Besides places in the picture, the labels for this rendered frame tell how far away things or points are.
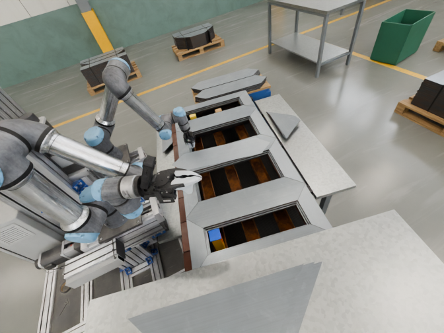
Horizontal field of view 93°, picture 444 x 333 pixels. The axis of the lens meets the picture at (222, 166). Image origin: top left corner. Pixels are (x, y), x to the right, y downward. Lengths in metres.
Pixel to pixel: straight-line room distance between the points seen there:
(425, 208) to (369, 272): 1.70
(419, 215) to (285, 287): 1.85
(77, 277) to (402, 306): 1.33
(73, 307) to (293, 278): 1.82
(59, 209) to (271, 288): 0.81
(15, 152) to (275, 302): 0.94
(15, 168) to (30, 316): 2.12
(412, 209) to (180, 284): 2.14
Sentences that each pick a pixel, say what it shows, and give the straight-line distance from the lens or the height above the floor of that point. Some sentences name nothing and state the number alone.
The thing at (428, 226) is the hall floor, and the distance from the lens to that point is 2.53.
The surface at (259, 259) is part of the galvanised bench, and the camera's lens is 0.93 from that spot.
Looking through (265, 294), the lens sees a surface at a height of 1.07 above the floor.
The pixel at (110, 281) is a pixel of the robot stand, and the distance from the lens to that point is 2.17.
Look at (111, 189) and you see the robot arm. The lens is 0.75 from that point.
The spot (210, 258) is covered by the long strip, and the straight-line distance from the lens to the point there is 1.18.
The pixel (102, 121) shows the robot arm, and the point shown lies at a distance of 1.56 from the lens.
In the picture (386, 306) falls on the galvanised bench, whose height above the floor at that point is 1.05.
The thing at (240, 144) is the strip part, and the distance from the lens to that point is 1.61.
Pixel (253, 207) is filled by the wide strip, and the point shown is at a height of 0.85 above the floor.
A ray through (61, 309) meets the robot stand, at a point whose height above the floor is 0.21.
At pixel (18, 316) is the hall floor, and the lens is 2.93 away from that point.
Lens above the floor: 1.94
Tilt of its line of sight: 47 degrees down
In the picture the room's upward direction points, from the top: 15 degrees counter-clockwise
